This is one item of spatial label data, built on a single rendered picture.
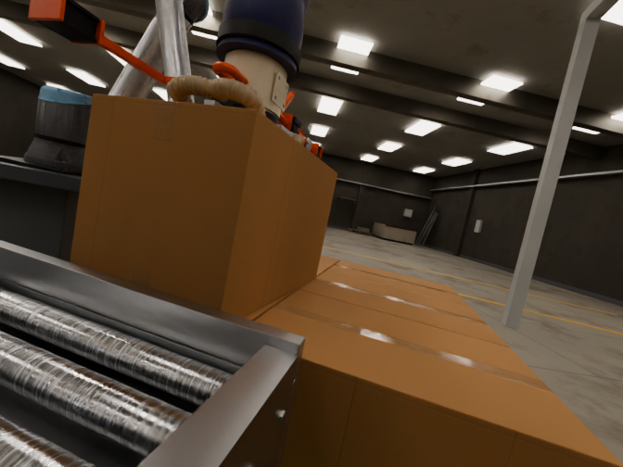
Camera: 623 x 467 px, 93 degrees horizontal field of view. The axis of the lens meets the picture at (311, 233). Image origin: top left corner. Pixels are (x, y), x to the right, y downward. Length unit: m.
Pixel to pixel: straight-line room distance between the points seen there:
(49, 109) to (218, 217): 0.92
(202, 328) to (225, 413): 0.19
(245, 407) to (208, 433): 0.05
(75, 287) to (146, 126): 0.32
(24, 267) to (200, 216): 0.34
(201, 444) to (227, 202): 0.37
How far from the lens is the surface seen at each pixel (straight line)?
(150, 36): 1.45
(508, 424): 0.59
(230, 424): 0.32
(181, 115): 0.64
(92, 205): 0.78
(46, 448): 0.39
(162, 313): 0.54
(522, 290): 3.75
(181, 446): 0.30
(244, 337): 0.46
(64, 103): 1.36
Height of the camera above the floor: 0.80
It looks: 5 degrees down
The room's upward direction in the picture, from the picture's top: 11 degrees clockwise
